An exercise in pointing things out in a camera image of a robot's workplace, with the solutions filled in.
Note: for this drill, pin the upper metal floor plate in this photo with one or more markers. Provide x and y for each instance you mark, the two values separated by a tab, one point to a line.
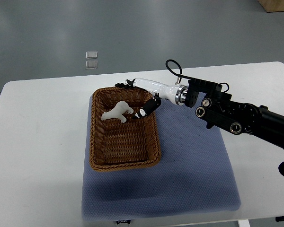
91	54

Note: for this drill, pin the wooden box corner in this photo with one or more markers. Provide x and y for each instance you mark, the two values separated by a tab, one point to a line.
272	5

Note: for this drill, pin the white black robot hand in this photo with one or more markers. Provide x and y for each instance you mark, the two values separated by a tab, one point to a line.
159	91

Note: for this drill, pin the white bear figurine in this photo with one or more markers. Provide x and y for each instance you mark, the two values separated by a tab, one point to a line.
117	112

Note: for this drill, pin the brown wicker basket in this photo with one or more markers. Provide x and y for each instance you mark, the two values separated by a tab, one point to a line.
119	146

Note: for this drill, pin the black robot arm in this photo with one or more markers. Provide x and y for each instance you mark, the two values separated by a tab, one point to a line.
217	109

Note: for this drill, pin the blue quilted mat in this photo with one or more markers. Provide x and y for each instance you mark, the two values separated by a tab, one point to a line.
194	174

